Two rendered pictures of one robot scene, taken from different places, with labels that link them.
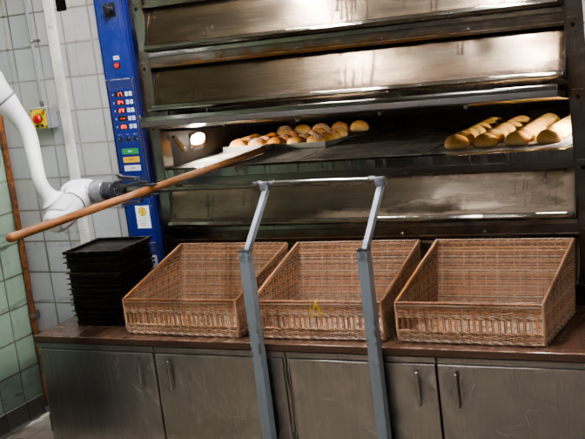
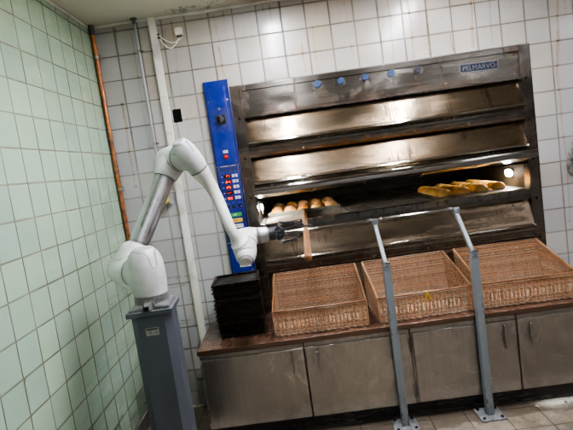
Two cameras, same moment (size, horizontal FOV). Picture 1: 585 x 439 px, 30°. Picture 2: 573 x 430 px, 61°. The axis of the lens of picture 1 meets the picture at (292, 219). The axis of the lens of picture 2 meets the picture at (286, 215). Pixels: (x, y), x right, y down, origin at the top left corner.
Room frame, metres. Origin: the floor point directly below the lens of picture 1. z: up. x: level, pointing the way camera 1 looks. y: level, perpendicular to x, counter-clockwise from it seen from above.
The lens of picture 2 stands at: (1.87, 1.81, 1.55)
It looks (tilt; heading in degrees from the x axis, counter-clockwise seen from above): 6 degrees down; 333
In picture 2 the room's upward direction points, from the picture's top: 8 degrees counter-clockwise
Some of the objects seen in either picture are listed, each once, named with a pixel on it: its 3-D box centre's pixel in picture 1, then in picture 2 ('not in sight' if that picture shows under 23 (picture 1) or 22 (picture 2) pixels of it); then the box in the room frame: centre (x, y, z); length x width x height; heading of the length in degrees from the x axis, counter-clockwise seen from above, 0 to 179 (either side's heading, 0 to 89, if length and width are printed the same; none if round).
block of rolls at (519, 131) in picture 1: (519, 129); (458, 187); (4.52, -0.98, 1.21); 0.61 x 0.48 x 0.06; 152
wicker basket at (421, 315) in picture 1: (487, 288); (511, 270); (3.88, -0.68, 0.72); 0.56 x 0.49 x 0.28; 61
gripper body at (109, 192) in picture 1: (116, 190); (276, 233); (4.27, 0.68, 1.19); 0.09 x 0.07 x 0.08; 61
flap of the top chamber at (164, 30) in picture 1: (332, 6); (383, 113); (4.40, -0.26, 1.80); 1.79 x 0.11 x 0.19; 62
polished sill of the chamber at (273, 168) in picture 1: (353, 164); (394, 209); (4.42, -0.27, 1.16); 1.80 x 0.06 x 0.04; 62
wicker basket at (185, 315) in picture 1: (208, 287); (317, 297); (4.44, 0.38, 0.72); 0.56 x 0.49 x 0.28; 61
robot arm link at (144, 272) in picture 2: not in sight; (146, 270); (4.15, 1.42, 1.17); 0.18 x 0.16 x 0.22; 17
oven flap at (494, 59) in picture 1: (340, 71); (388, 153); (4.40, -0.26, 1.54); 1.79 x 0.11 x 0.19; 62
